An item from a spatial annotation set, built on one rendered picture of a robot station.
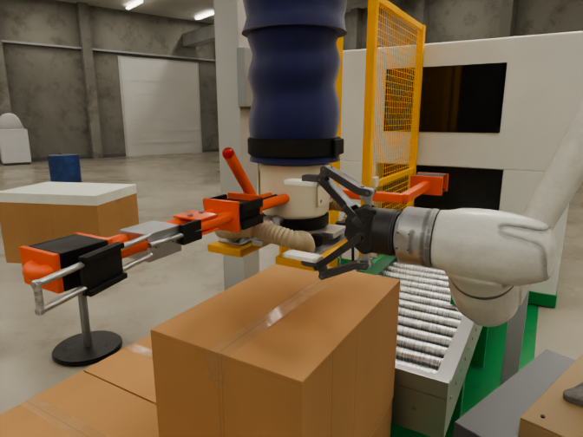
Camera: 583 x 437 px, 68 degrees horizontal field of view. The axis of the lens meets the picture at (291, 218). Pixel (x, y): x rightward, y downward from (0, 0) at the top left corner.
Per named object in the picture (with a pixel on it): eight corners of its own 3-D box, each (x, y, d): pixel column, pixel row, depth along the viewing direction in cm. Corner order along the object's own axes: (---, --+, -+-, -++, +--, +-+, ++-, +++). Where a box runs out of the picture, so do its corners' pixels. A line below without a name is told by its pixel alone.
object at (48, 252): (81, 264, 64) (78, 231, 62) (116, 273, 60) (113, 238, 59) (23, 283, 56) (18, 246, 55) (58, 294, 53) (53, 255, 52)
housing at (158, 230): (153, 245, 74) (151, 219, 73) (183, 251, 71) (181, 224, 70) (119, 257, 68) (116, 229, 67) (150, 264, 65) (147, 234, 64)
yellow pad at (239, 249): (280, 222, 132) (280, 205, 131) (310, 225, 128) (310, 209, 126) (206, 251, 104) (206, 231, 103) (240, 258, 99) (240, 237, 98)
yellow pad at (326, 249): (337, 229, 123) (338, 212, 122) (371, 234, 118) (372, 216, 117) (274, 264, 95) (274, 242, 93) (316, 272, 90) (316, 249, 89)
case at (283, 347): (286, 361, 159) (285, 257, 150) (393, 397, 139) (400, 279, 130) (161, 476, 108) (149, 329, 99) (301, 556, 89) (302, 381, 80)
